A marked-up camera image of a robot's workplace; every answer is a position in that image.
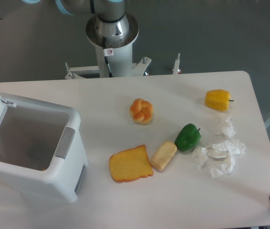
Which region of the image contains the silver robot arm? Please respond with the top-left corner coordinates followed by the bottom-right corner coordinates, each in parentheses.
top-left (0, 0), bottom-right (139, 48)

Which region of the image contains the white trash can body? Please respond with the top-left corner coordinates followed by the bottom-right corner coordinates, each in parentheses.
top-left (0, 94), bottom-right (88, 203)

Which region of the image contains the knotted bread roll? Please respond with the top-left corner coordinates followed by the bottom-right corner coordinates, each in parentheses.
top-left (129, 98), bottom-right (154, 125)

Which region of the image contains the pale bread loaf piece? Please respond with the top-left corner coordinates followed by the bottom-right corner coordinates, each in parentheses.
top-left (150, 141), bottom-right (177, 171)

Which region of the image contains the orange toast slice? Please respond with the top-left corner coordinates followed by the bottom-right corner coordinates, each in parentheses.
top-left (109, 145), bottom-right (154, 183)

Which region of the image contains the green bell pepper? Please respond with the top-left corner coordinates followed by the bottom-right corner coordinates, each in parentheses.
top-left (175, 124), bottom-right (201, 152)

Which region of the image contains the small crumpled white tissue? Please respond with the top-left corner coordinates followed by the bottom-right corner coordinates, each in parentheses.
top-left (192, 146), bottom-right (208, 166)

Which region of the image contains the yellow bell pepper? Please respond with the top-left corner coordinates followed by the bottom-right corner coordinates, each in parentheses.
top-left (205, 89), bottom-right (234, 112)

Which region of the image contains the upper crumpled white tissue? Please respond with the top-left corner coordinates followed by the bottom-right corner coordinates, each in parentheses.
top-left (214, 116), bottom-right (236, 139)

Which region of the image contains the large crumpled white tissue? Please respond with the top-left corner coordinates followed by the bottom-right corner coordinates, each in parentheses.
top-left (208, 139), bottom-right (246, 179)

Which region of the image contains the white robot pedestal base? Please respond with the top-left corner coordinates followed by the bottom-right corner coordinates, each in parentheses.
top-left (64, 40), bottom-right (183, 80)

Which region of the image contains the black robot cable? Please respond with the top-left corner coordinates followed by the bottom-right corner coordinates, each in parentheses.
top-left (89, 0), bottom-right (114, 78)

